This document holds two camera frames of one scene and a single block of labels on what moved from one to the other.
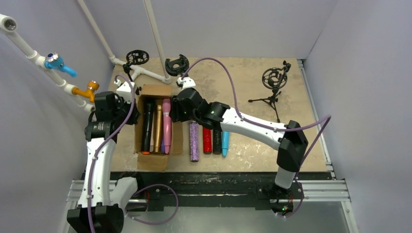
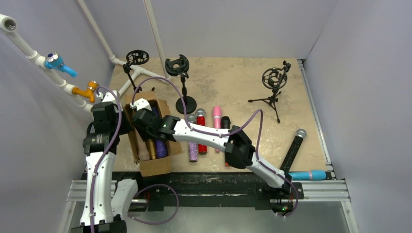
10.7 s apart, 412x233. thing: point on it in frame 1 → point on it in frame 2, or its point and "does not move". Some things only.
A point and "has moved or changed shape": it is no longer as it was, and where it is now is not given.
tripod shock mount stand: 136,57 does not move
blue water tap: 53,61 does not move
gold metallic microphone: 158,128 → 151,144
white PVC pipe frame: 8,24 does not move
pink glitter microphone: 167,125 has moved or changed shape
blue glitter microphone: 225,142 has moved or changed shape
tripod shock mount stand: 274,78 does not move
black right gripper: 175,111 → 141,119
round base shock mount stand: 183,64 does not move
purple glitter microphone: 194,128 does not move
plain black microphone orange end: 149,109 has moved or changed shape
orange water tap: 89,92 does not move
